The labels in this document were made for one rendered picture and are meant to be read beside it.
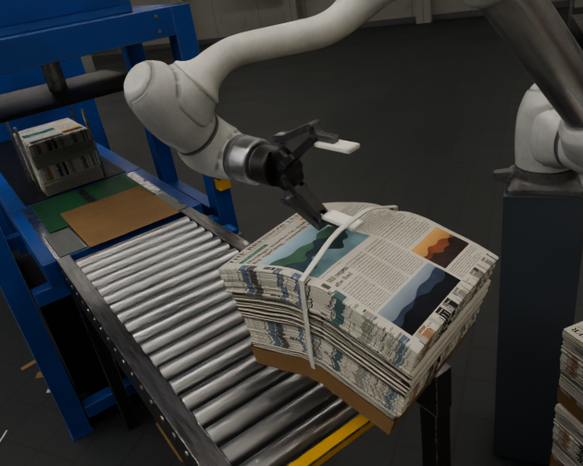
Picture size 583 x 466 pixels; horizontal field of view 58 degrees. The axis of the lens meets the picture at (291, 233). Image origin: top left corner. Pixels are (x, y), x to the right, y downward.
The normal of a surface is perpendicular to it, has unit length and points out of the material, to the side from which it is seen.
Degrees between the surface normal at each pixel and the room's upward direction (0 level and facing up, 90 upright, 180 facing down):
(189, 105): 98
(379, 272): 19
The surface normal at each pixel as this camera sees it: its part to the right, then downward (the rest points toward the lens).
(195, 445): -0.15, -0.88
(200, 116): 0.69, 0.47
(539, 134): -0.91, 0.22
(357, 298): 0.12, -0.74
